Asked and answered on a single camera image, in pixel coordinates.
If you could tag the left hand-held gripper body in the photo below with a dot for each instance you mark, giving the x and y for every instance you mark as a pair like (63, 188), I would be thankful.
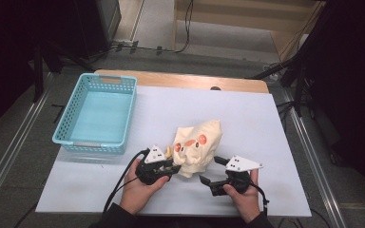
(154, 155)

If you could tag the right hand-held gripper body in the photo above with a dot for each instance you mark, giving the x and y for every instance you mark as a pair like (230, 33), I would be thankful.
(242, 164)

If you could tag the cream garment with orange print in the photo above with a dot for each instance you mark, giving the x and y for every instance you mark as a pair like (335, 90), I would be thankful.
(199, 148)

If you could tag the light blue plastic basket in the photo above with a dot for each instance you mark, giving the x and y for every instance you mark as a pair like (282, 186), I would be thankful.
(101, 117)

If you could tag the person's right hand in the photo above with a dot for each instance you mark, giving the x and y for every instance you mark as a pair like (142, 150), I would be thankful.
(244, 202)

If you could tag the person's left hand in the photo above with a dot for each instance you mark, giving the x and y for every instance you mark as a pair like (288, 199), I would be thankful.
(136, 193)

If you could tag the white table mat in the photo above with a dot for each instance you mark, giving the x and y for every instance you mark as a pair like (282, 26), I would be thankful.
(259, 126)

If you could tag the black metal stand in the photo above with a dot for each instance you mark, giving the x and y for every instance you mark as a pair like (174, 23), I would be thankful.
(38, 76)
(298, 95)

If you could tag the dark curtain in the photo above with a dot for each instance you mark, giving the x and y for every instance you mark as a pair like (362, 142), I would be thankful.
(6, 47)
(355, 79)

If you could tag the metal floor rail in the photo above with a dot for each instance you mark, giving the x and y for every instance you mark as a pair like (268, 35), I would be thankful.
(12, 150)
(305, 142)

